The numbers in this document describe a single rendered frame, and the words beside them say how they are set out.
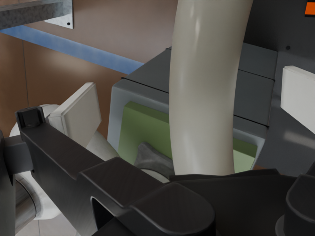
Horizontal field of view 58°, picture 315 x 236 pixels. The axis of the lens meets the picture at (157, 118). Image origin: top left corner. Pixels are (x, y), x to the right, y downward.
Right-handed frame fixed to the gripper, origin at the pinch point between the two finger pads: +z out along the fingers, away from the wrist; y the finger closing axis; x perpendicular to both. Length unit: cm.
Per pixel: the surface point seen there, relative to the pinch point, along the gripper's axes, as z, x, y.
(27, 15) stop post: 128, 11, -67
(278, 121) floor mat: 115, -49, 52
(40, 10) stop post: 136, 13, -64
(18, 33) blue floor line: 170, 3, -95
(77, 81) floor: 159, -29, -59
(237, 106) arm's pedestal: 53, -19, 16
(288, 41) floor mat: 110, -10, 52
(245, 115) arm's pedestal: 49, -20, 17
